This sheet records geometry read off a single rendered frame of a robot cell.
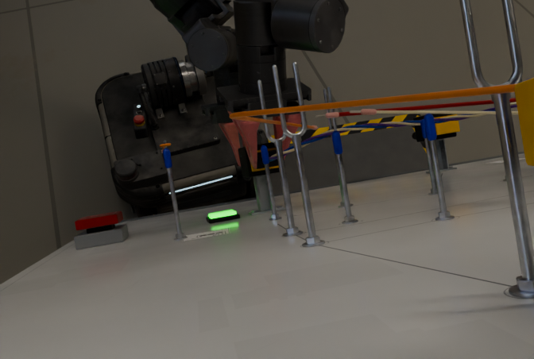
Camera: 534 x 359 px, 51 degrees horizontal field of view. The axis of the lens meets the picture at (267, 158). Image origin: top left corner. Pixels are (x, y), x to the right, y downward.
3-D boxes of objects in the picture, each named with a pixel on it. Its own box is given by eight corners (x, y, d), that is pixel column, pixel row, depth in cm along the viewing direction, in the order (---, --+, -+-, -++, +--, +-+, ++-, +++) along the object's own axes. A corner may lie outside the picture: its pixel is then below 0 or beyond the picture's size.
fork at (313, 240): (303, 248, 42) (272, 63, 42) (299, 245, 44) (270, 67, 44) (328, 244, 42) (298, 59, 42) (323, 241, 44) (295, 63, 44)
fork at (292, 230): (284, 237, 49) (257, 78, 49) (280, 235, 51) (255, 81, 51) (305, 233, 50) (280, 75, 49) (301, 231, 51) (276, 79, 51)
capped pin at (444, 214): (431, 220, 46) (415, 116, 46) (446, 217, 46) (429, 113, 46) (443, 221, 44) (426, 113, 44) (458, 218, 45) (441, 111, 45)
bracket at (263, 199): (281, 208, 76) (276, 171, 76) (285, 209, 74) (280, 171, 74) (249, 214, 75) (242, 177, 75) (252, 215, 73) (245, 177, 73)
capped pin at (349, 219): (340, 225, 51) (325, 132, 51) (343, 221, 53) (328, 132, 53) (357, 222, 51) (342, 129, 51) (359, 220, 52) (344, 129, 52)
